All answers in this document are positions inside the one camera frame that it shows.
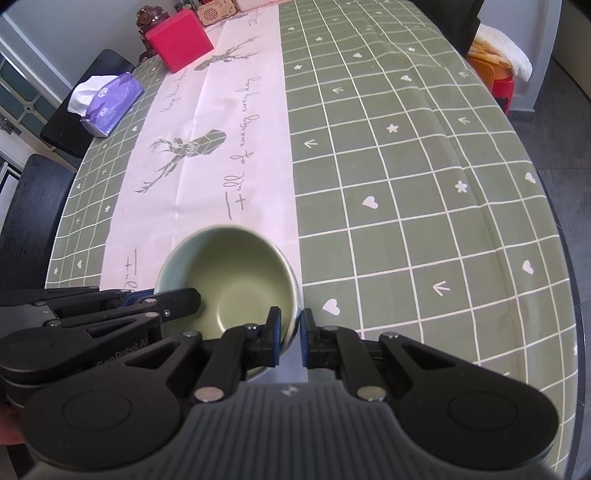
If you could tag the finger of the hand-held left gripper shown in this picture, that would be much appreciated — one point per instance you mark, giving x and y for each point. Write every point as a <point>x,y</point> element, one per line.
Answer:
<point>138,300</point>
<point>178,302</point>

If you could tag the pink box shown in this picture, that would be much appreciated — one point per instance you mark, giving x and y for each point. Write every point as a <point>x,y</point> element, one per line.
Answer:
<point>180,41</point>

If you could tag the white door with glass panes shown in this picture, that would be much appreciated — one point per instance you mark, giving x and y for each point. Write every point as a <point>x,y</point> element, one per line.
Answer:
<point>18,92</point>

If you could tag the green checked tablecloth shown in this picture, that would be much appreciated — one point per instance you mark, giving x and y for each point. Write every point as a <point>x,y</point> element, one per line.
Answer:
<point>415,138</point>

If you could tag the purple tissue pack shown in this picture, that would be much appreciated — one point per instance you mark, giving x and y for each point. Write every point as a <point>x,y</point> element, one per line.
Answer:
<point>115,101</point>

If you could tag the orange stool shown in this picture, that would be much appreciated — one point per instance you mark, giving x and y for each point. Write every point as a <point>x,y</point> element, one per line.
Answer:
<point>489,76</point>

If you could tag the white deer-print table runner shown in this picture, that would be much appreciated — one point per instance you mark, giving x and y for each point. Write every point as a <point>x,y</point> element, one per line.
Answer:
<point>258,138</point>

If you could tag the white towel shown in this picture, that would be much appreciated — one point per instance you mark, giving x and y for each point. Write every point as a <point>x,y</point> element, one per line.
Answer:
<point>512,50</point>

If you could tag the brown figurine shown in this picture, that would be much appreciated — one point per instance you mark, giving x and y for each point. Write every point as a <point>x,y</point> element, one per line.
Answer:
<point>147,18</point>

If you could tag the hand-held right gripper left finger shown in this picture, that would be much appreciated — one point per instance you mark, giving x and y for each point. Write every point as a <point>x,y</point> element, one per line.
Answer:
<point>276,332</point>

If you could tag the wooden radio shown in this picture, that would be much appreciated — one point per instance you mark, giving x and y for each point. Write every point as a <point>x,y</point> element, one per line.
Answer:
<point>217,13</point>

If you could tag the green ceramic bowl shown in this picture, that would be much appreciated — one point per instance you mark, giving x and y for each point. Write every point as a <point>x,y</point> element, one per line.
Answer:
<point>231,286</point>

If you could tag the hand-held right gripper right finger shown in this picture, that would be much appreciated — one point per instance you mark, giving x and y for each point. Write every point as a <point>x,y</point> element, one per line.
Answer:
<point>304,337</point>

